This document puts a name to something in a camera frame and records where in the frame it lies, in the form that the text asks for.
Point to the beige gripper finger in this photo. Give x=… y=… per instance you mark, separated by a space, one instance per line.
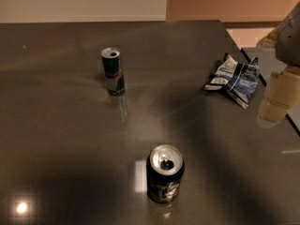
x=283 y=89
x=269 y=115

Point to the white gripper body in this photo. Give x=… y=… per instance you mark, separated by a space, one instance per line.
x=289 y=42

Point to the slim redbull can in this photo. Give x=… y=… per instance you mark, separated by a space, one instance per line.
x=111 y=61

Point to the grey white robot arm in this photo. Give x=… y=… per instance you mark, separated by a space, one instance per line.
x=287 y=47

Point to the dark soda can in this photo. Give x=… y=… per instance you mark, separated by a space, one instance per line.
x=165 y=167

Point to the crumpled blue white chip bag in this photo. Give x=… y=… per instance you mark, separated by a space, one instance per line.
x=239 y=80

